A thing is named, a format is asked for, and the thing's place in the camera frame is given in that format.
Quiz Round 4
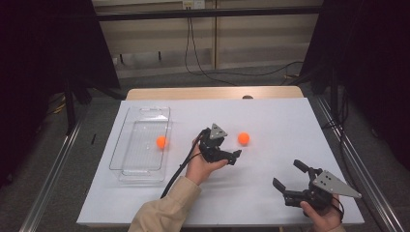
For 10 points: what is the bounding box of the white board sheet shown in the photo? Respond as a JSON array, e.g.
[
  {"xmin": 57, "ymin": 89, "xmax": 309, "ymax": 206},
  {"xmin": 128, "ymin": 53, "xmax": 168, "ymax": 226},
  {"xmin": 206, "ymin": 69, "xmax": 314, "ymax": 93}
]
[{"xmin": 76, "ymin": 98, "xmax": 366, "ymax": 226}]

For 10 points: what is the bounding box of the black metal stand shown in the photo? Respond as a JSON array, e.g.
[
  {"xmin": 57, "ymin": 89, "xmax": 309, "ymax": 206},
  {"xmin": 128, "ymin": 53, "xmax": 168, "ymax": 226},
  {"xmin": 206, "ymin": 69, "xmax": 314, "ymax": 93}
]
[{"xmin": 63, "ymin": 80, "xmax": 77, "ymax": 135}]

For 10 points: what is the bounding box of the clear plastic container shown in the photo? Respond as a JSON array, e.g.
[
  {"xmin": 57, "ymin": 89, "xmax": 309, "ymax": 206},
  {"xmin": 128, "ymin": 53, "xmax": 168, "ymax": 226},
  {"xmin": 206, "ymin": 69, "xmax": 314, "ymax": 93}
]
[{"xmin": 108, "ymin": 105, "xmax": 174, "ymax": 186}]

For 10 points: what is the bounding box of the person's left hand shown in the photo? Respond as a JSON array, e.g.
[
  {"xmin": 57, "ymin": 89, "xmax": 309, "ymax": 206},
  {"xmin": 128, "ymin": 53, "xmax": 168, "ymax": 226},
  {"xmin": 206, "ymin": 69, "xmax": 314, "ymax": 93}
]
[{"xmin": 185, "ymin": 136, "xmax": 229, "ymax": 187}]

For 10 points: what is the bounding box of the white wall outlet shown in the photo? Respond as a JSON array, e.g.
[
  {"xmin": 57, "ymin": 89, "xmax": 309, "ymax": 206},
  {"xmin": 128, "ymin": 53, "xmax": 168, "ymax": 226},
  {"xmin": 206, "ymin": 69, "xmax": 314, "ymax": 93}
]
[{"xmin": 182, "ymin": 0, "xmax": 206, "ymax": 10}]

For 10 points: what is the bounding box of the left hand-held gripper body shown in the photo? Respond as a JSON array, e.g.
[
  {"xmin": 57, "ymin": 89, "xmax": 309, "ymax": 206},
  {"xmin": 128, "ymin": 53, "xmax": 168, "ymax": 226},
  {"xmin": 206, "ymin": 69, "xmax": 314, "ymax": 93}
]
[{"xmin": 198, "ymin": 123, "xmax": 232, "ymax": 164}]

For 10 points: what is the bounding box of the hand-held gripper black cable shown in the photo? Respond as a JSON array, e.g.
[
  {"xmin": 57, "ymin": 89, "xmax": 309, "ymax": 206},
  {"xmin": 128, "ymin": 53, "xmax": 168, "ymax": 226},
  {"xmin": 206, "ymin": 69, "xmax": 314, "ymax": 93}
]
[
  {"xmin": 331, "ymin": 196, "xmax": 345, "ymax": 224},
  {"xmin": 160, "ymin": 128, "xmax": 211, "ymax": 199}
]

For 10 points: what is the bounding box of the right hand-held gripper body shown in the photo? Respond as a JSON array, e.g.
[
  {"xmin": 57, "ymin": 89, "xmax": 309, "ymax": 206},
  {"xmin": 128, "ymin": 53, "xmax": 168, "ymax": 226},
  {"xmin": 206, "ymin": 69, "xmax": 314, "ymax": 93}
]
[{"xmin": 283, "ymin": 167, "xmax": 363, "ymax": 213}]

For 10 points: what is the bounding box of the yellow floor cable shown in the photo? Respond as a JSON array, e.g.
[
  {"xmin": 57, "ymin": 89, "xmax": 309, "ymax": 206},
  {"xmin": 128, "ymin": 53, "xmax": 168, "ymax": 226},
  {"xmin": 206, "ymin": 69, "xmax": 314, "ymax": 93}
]
[{"xmin": 52, "ymin": 96, "xmax": 68, "ymax": 114}]

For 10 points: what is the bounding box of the person's right hand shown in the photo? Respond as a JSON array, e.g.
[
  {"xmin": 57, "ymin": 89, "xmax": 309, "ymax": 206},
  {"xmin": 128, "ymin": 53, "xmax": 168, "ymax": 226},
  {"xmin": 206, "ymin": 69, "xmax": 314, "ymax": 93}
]
[{"xmin": 300, "ymin": 194, "xmax": 344, "ymax": 232}]

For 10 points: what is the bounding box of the black floor cable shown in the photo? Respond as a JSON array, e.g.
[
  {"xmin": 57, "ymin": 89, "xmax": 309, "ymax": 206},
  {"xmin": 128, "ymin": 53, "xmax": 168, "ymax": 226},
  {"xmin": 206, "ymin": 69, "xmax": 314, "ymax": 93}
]
[{"xmin": 322, "ymin": 90, "xmax": 356, "ymax": 183}]

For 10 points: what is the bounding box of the black hanging wall cable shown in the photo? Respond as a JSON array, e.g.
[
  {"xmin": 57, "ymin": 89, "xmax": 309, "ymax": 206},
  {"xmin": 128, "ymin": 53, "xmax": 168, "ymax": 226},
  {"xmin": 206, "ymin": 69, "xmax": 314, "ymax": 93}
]
[
  {"xmin": 190, "ymin": 17, "xmax": 305, "ymax": 77},
  {"xmin": 184, "ymin": 17, "xmax": 238, "ymax": 87}
]

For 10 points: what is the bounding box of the black curtain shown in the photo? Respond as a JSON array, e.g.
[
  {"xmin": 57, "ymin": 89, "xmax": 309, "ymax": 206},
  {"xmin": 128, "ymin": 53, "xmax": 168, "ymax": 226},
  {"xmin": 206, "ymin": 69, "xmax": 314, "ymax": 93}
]
[
  {"xmin": 301, "ymin": 0, "xmax": 410, "ymax": 172},
  {"xmin": 0, "ymin": 0, "xmax": 121, "ymax": 189}
]

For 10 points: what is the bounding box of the wooden table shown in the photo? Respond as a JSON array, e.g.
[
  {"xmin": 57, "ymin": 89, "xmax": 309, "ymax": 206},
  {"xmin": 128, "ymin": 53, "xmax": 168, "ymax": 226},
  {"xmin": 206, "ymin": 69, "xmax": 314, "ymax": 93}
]
[{"xmin": 125, "ymin": 85, "xmax": 305, "ymax": 101}]

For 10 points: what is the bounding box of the left hand-held gripper black cable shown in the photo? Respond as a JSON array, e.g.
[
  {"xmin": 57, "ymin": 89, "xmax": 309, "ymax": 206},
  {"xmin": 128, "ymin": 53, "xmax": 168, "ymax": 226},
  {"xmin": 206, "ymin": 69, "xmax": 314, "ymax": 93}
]
[{"xmin": 160, "ymin": 128, "xmax": 211, "ymax": 199}]

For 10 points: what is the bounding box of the right hand-held gripper black cable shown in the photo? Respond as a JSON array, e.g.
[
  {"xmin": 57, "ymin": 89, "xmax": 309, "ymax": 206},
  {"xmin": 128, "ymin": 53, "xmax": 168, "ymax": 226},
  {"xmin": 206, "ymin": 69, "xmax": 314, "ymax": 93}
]
[{"xmin": 331, "ymin": 196, "xmax": 345, "ymax": 224}]

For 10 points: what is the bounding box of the black horizontal bar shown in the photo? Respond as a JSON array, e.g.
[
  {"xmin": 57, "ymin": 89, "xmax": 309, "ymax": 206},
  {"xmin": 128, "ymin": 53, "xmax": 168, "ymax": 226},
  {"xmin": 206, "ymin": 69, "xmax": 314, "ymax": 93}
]
[{"xmin": 96, "ymin": 5, "xmax": 323, "ymax": 22}]

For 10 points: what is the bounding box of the aluminium floor rail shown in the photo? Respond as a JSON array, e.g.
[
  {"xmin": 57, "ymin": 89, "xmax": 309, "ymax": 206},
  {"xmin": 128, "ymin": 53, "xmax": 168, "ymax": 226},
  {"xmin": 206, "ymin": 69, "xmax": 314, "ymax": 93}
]
[
  {"xmin": 313, "ymin": 96, "xmax": 398, "ymax": 232},
  {"xmin": 18, "ymin": 119, "xmax": 83, "ymax": 232}
]

